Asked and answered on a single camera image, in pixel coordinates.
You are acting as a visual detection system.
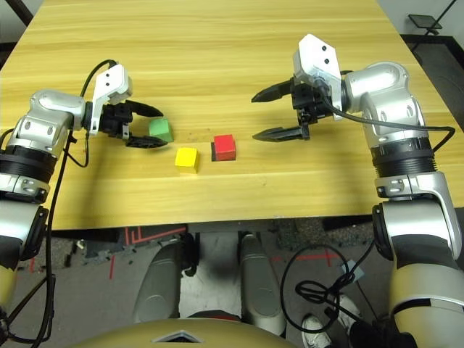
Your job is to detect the black diagonal bar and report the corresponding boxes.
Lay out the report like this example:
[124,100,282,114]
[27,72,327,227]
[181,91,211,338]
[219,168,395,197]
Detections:
[10,0,34,27]

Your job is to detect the black floor cable bundle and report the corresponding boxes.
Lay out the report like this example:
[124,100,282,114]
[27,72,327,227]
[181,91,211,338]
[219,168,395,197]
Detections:
[281,241,389,327]

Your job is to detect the black stand base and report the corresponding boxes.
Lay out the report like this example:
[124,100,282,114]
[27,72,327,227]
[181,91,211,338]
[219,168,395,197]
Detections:
[407,13,443,37]

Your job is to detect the grey robot right leg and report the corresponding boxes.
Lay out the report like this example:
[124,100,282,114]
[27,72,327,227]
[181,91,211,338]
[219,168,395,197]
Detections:
[237,231,287,336]

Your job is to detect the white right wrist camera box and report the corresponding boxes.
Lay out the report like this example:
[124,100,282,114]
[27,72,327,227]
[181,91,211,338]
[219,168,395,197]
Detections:
[291,33,344,120]

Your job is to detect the grey robot left leg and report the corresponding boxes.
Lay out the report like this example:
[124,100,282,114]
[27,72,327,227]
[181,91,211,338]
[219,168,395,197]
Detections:
[132,239,199,326]

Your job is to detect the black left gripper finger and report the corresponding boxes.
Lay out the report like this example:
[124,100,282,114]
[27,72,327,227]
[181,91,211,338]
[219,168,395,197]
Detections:
[125,135,170,149]
[125,100,165,118]

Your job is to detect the white sneaker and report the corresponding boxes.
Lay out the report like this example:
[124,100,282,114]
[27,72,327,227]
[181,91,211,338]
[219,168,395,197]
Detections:
[339,293,363,327]
[301,314,333,348]

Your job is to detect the grey cable tag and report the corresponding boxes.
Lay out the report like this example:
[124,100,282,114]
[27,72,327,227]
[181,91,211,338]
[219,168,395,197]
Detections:
[339,260,365,280]

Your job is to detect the gold robot torso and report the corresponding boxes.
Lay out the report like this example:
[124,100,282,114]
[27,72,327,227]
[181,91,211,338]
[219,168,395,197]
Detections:
[72,318,291,348]

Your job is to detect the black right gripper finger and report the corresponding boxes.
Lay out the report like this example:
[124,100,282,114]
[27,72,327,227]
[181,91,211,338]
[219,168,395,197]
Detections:
[250,77,296,104]
[251,111,312,143]

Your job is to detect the black floor mat red lines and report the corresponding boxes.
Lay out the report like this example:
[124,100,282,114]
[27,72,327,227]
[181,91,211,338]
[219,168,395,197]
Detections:
[119,224,189,247]

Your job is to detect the grey robot leg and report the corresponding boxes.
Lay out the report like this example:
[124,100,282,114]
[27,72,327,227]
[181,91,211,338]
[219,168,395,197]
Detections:
[237,231,287,336]
[132,239,199,326]

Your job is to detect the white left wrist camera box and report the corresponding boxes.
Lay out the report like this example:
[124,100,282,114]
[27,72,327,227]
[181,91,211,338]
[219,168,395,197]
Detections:
[88,64,133,136]

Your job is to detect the yellow cube block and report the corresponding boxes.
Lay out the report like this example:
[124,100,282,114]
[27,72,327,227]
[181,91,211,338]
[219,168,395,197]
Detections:
[175,146,200,174]

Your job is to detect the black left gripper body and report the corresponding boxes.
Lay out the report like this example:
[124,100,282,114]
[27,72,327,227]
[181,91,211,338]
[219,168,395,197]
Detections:
[97,101,134,141]

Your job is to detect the green cube block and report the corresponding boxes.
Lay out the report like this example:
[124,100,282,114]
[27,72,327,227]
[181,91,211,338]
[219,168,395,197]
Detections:
[148,117,174,143]

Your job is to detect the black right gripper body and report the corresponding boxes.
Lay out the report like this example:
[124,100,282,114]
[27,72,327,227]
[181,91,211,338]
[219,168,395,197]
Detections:
[291,74,334,127]

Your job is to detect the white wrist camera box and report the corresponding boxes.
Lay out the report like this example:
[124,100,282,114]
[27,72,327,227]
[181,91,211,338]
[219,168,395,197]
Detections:
[88,64,133,136]
[291,33,344,120]

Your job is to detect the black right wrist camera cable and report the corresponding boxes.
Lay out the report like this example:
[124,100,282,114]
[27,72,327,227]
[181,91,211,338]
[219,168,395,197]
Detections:
[313,75,457,152]

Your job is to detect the red cube block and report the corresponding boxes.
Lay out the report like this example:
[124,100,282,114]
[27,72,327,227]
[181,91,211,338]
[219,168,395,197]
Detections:
[212,133,237,161]

